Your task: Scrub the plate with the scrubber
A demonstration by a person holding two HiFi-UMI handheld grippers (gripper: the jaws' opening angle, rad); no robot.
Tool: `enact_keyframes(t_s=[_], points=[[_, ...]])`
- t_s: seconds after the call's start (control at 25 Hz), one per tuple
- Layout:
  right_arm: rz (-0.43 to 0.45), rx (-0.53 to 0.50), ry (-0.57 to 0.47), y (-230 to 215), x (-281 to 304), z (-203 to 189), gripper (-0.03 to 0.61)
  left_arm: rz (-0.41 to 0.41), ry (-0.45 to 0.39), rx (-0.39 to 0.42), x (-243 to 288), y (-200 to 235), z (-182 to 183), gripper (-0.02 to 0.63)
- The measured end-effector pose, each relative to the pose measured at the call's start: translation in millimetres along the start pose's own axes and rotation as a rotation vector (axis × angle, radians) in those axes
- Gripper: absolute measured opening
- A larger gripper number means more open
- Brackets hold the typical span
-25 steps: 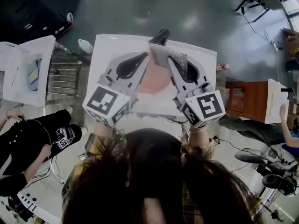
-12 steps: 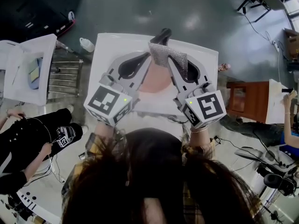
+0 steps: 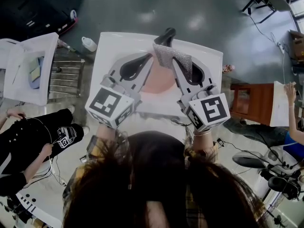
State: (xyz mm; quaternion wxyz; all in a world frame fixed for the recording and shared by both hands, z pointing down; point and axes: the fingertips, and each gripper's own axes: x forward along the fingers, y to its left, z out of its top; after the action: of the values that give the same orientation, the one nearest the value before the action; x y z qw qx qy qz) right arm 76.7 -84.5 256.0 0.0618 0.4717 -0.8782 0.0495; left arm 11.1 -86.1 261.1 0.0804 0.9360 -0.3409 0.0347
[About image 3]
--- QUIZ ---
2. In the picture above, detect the person's left forearm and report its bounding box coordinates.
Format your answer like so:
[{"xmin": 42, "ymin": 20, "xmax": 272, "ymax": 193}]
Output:
[{"xmin": 95, "ymin": 123, "xmax": 121, "ymax": 144}]

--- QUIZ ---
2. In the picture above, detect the white and black machine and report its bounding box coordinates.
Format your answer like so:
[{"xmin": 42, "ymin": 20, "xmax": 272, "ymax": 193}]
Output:
[{"xmin": 232, "ymin": 144, "xmax": 304, "ymax": 202}]

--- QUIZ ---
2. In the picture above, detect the brown wooden stool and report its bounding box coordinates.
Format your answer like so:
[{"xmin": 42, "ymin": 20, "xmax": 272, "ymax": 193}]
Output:
[{"xmin": 229, "ymin": 83, "xmax": 276, "ymax": 124}]

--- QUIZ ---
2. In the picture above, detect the metal bar rack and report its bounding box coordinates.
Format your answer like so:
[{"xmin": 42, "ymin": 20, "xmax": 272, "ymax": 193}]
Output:
[{"xmin": 48, "ymin": 47, "xmax": 86, "ymax": 97}]

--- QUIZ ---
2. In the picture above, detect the cardboard box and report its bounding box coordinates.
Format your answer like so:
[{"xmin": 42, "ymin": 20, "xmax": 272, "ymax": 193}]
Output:
[{"xmin": 288, "ymin": 29, "xmax": 304, "ymax": 59}]

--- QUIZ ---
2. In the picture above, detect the large white sink basin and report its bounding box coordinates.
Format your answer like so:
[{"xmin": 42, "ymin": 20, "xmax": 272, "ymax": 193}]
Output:
[{"xmin": 90, "ymin": 31, "xmax": 224, "ymax": 139}]

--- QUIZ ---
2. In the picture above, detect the person's right forearm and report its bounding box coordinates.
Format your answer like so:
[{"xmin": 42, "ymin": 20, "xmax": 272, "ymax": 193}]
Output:
[{"xmin": 193, "ymin": 129, "xmax": 214, "ymax": 151}]

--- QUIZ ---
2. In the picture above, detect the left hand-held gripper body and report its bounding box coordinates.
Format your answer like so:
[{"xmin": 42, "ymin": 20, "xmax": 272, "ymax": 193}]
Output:
[{"xmin": 85, "ymin": 74, "xmax": 143, "ymax": 129}]

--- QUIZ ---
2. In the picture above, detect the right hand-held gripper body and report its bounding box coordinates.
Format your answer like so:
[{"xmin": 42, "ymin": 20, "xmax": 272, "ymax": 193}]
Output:
[{"xmin": 176, "ymin": 83, "xmax": 231, "ymax": 133}]

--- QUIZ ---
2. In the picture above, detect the small white sink basin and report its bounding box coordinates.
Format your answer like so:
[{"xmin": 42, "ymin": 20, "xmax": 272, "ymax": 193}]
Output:
[{"xmin": 0, "ymin": 32, "xmax": 60, "ymax": 106}]

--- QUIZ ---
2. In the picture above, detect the silver mesh scrubber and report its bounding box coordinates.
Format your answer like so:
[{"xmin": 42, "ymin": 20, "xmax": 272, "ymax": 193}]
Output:
[{"xmin": 152, "ymin": 42, "xmax": 194, "ymax": 83}]

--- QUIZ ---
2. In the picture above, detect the pink plate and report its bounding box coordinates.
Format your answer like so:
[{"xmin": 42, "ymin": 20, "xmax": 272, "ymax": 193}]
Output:
[{"xmin": 142, "ymin": 53, "xmax": 181, "ymax": 95}]

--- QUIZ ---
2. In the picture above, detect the blue plate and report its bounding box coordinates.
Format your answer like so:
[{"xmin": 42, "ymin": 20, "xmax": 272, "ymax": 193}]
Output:
[{"xmin": 28, "ymin": 56, "xmax": 46, "ymax": 90}]

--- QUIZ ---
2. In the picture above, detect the white plastic bottle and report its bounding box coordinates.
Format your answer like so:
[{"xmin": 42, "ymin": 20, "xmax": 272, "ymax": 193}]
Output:
[{"xmin": 81, "ymin": 36, "xmax": 98, "ymax": 53}]

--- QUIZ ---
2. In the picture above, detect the yellow green sponge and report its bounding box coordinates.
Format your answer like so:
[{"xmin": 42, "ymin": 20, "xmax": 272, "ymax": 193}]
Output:
[{"xmin": 29, "ymin": 57, "xmax": 41, "ymax": 81}]

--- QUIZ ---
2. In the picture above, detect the black faucet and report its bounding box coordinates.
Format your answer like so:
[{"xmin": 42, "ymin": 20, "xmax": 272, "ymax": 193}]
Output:
[{"xmin": 153, "ymin": 27, "xmax": 177, "ymax": 48}]

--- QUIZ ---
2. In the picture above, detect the white board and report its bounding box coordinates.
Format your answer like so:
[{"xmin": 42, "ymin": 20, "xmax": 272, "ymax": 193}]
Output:
[{"xmin": 269, "ymin": 80, "xmax": 297, "ymax": 128}]

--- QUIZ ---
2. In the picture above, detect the black equipment case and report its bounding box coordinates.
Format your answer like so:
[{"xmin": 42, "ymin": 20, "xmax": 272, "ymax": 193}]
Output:
[{"xmin": 0, "ymin": 0, "xmax": 86, "ymax": 36}]

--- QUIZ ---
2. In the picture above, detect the white panel with black dots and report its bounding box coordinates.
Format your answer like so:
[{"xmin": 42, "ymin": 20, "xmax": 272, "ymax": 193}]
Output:
[{"xmin": 15, "ymin": 154, "xmax": 79, "ymax": 228}]

